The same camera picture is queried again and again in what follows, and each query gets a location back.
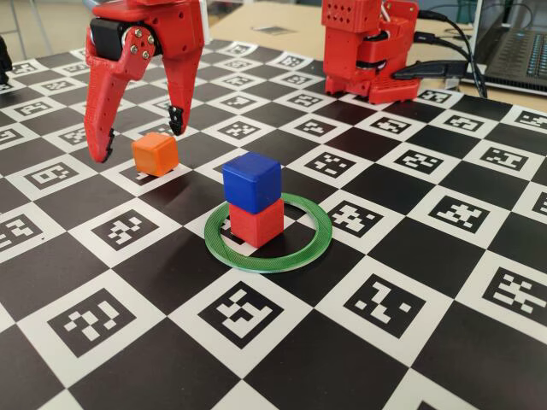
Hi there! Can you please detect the small black stand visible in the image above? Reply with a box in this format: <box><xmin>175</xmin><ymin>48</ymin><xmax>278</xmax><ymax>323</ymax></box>
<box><xmin>0</xmin><ymin>36</ymin><xmax>14</xmax><ymax>85</ymax></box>

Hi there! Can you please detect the green ring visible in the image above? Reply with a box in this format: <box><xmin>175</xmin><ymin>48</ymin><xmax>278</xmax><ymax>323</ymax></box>
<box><xmin>203</xmin><ymin>191</ymin><xmax>333</xmax><ymax>273</ymax></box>

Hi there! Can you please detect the thick black plug cable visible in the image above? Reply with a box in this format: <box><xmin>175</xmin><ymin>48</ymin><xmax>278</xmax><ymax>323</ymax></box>
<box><xmin>391</xmin><ymin>59</ymin><xmax>469</xmax><ymax>82</ymax></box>

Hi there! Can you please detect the small printed marker sheet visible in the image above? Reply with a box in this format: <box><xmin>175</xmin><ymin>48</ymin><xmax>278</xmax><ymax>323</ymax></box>
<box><xmin>250</xmin><ymin>24</ymin><xmax>297</xmax><ymax>37</ymax></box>

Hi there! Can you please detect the orange cube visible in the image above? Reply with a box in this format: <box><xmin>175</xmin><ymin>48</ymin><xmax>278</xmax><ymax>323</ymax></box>
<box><xmin>131</xmin><ymin>132</ymin><xmax>179</xmax><ymax>178</ymax></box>

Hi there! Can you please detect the black laptop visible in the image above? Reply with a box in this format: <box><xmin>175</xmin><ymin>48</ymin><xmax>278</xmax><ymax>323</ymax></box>
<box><xmin>469</xmin><ymin>0</ymin><xmax>547</xmax><ymax>93</ymax></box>

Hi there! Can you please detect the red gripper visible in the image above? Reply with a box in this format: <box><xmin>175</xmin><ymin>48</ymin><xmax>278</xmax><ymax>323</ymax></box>
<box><xmin>84</xmin><ymin>0</ymin><xmax>206</xmax><ymax>164</ymax></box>

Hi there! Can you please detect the red cube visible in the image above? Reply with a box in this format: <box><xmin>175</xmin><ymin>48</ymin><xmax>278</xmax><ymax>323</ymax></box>
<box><xmin>228</xmin><ymin>196</ymin><xmax>286</xmax><ymax>249</ymax></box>

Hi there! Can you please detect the black usb cable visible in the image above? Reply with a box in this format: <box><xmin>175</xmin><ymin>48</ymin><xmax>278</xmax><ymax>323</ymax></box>
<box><xmin>417</xmin><ymin>9</ymin><xmax>482</xmax><ymax>86</ymax></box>
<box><xmin>413</xmin><ymin>32</ymin><xmax>488</xmax><ymax>99</ymax></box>

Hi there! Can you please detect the checkerboard marker mat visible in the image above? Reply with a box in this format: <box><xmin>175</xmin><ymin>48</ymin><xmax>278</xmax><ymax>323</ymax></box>
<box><xmin>0</xmin><ymin>33</ymin><xmax>547</xmax><ymax>410</ymax></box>

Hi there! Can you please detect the blue cube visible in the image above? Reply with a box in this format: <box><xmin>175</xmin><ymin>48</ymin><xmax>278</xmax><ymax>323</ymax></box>
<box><xmin>221</xmin><ymin>151</ymin><xmax>283</xmax><ymax>214</ymax></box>

